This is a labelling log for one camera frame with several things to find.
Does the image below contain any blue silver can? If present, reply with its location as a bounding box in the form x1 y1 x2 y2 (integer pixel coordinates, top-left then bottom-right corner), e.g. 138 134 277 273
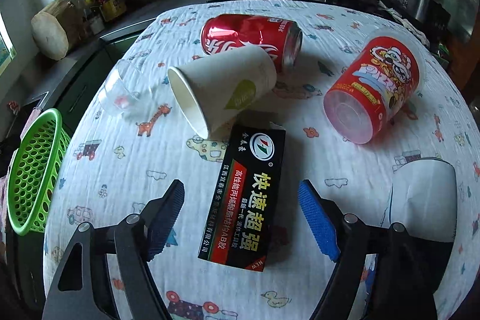
386 157 457 243

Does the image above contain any black glue box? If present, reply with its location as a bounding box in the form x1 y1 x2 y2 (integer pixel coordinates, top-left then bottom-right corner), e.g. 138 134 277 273
198 123 287 272

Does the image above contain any red snack cup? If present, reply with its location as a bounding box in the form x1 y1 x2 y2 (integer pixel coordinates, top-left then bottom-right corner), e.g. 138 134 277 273
324 28 425 145

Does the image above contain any clear plastic cup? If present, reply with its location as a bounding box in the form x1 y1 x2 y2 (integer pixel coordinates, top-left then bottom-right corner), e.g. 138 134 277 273
97 59 152 117

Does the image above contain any white paper cup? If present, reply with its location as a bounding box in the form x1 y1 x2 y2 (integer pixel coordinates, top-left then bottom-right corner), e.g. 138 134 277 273
168 46 277 139

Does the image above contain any red cola can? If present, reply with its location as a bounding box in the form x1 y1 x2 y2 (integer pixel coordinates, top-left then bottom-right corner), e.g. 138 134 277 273
201 14 303 73

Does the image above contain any green plastic basket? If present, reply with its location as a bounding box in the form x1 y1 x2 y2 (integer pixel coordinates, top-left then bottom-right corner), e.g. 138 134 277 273
7 108 70 236

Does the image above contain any patterned white tablecloth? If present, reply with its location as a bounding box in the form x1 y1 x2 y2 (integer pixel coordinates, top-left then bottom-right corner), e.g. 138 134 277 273
42 0 480 320

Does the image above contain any green cabinet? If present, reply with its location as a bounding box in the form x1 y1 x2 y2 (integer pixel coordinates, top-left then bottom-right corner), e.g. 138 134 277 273
55 34 139 136

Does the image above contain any round wooden chopping block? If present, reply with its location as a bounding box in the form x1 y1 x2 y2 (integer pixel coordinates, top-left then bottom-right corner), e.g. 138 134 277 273
31 0 83 61

